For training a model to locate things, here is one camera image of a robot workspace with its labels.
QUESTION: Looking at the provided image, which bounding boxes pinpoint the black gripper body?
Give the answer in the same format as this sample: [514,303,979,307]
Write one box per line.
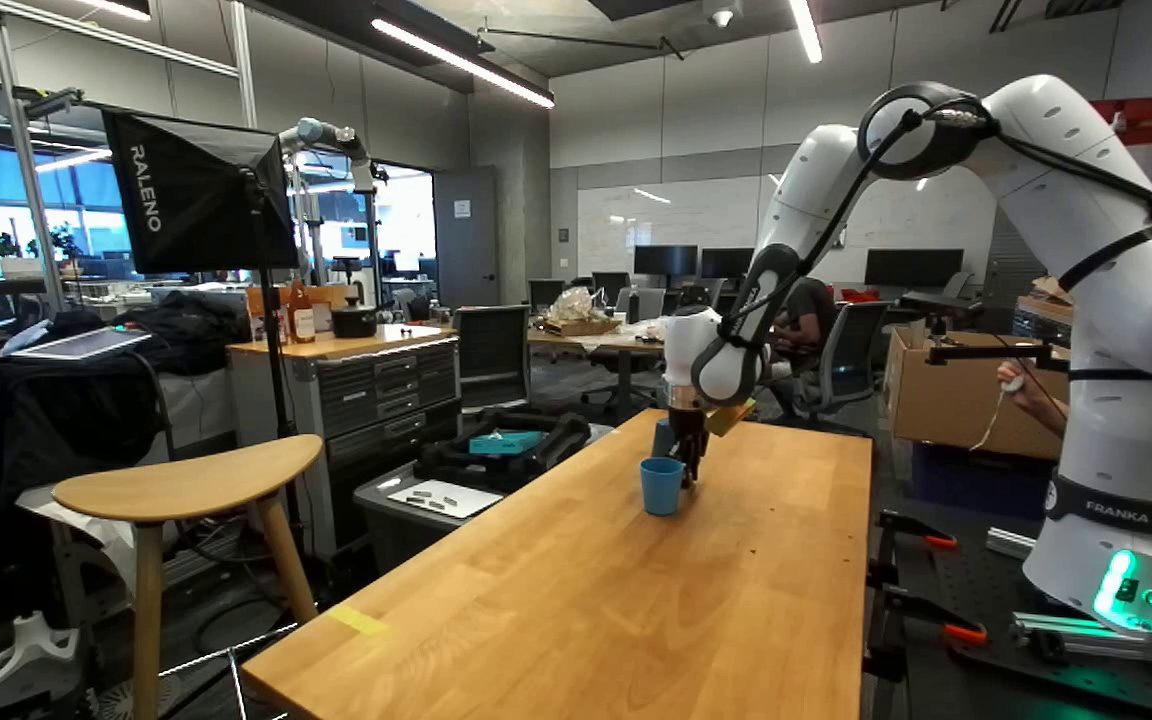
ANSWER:
[665,388,715,457]

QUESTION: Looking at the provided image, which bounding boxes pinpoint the upright blue plastic cup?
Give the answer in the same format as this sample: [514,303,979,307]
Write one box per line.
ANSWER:
[636,453,690,520]

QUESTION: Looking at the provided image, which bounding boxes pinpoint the dark computer monitor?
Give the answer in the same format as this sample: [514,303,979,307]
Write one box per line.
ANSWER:
[631,240,698,283]
[695,244,754,287]

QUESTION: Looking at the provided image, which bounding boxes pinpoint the teal plastic case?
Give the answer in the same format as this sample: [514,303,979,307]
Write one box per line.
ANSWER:
[463,424,555,470]

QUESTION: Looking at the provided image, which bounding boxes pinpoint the black mesh office chair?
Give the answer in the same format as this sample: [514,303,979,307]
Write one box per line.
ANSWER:
[808,297,892,416]

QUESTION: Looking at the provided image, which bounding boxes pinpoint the black clamp with orange tip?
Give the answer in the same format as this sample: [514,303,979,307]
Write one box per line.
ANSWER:
[871,504,964,588]
[864,579,996,689]

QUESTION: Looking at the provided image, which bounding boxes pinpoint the cardboard box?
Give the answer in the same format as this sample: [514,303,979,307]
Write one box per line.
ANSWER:
[880,316,1077,463]

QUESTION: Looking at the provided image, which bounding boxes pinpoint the aluminium extrusion bar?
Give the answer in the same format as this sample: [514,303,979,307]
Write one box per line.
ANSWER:
[1009,604,1152,661]
[979,525,1047,559]

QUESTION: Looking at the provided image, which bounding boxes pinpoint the grey drawer cabinet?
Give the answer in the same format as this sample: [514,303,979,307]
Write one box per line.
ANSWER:
[223,319,463,559]

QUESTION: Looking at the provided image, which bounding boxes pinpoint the black device on cabinet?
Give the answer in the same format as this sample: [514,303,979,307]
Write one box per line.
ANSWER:
[326,303,380,341]

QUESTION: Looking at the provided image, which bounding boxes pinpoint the softbox light stand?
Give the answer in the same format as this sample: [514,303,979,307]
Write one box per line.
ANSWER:
[253,266,297,440]

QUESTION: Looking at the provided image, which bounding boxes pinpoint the wooden stool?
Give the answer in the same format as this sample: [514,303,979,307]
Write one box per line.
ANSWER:
[48,431,326,720]

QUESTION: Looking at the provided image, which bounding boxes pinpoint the black softbox light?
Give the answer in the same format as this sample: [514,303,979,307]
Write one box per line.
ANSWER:
[101,107,305,279]

